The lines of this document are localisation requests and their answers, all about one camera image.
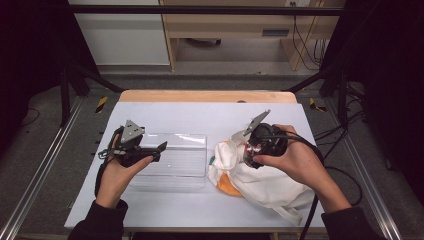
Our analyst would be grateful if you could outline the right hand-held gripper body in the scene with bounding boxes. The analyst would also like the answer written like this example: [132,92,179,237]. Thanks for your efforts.
[238,108,289,170]

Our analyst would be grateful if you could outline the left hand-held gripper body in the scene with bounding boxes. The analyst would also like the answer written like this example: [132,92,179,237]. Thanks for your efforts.
[97,119,162,168]

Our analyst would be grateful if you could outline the clear plastic storage box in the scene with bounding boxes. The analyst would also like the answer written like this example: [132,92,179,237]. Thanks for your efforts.
[129,132,209,190]

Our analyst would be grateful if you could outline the white cloth with coloured spots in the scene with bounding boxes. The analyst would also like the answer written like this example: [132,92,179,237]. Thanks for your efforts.
[208,137,316,227]

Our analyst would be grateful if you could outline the person's left hand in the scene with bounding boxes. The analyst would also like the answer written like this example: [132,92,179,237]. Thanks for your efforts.
[94,132,155,210]

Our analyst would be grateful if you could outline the person's right hand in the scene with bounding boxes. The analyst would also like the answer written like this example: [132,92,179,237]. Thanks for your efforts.
[252,123,337,202]

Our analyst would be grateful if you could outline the yellow black tape marker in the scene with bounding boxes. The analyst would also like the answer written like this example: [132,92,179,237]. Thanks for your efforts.
[308,97,328,113]
[95,96,109,114]

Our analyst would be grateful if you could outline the white table sheet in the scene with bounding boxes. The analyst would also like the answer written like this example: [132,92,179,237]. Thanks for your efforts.
[64,101,326,230]

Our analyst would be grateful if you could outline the wooden table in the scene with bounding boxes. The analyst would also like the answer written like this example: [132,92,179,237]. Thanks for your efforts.
[64,89,328,235]

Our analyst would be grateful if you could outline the white cabinet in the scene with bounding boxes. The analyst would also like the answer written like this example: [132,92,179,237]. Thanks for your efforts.
[67,0,171,66]

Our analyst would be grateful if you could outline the light wooden desk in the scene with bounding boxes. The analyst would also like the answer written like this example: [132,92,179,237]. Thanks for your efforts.
[159,0,346,72]

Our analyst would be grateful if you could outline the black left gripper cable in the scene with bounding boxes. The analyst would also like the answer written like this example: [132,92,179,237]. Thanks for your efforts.
[94,125,123,198]

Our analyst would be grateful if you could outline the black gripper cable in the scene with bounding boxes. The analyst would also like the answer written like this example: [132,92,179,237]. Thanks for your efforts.
[94,125,123,198]
[263,131,326,240]

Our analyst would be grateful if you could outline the black floor cables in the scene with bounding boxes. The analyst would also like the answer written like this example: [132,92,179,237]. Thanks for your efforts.
[314,82,368,207]

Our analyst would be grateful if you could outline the black frame strut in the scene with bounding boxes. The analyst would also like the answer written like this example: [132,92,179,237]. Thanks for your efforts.
[282,64,350,128]
[59,61,125,128]

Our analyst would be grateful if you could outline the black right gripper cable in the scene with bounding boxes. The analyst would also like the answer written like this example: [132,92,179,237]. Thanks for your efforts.
[263,131,326,240]

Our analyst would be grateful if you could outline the aluminium floor rail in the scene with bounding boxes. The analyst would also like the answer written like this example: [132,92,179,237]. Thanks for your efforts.
[0,95,85,240]
[327,99,403,240]

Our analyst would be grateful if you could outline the hanging black cables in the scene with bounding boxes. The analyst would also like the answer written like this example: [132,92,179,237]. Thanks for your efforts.
[290,1,330,71]

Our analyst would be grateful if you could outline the black horizontal frame bar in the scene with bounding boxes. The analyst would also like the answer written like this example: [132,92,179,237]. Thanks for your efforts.
[65,4,348,17]

